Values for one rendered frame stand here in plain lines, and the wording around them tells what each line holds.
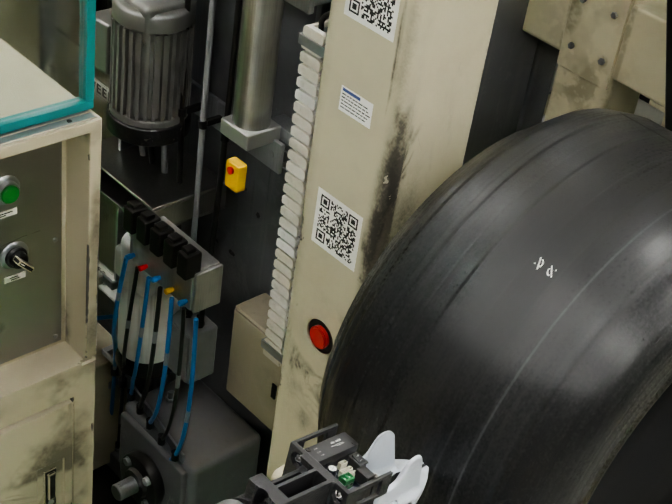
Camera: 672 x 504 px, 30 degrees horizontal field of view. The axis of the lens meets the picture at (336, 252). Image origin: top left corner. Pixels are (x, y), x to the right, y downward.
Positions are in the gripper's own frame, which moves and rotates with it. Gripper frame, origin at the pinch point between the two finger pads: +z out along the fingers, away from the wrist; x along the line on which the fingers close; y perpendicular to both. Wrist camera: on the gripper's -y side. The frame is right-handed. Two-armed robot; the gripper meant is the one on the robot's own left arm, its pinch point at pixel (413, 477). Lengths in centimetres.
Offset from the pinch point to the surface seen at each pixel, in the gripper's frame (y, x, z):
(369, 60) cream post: 24.4, 32.1, 17.4
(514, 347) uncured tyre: 14.1, -1.9, 5.8
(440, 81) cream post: 23.9, 26.5, 22.8
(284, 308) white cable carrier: -14.6, 40.8, 23.5
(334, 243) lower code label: 0.7, 32.8, 20.3
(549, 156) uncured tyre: 24.8, 9.0, 19.3
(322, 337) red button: -12.6, 31.9, 21.5
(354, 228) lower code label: 4.4, 30.1, 19.8
